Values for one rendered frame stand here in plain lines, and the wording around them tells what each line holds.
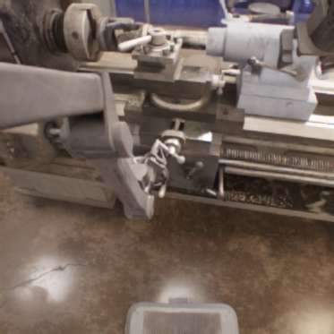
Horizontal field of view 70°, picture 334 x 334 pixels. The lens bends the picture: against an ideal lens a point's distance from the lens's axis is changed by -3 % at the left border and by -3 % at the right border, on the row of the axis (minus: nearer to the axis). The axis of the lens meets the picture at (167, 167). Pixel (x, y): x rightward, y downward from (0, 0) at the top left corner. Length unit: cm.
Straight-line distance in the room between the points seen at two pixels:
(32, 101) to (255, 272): 160
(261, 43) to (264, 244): 122
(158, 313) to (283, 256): 90
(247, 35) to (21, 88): 99
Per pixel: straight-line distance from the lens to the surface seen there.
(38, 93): 27
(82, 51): 126
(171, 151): 94
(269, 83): 119
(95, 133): 41
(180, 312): 133
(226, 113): 114
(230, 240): 175
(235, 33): 114
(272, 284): 173
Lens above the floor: 158
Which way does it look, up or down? 51 degrees down
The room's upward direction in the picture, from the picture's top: 1 degrees counter-clockwise
